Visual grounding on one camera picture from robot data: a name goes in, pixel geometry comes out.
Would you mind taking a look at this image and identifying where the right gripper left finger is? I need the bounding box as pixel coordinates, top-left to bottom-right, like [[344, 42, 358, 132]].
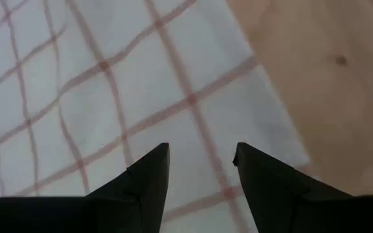
[[85, 142, 171, 233]]

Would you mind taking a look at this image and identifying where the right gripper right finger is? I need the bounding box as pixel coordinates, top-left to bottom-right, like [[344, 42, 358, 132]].
[[232, 141, 352, 233]]

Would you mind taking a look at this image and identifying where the white towel with red grid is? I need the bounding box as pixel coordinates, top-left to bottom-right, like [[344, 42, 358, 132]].
[[0, 0, 322, 233]]

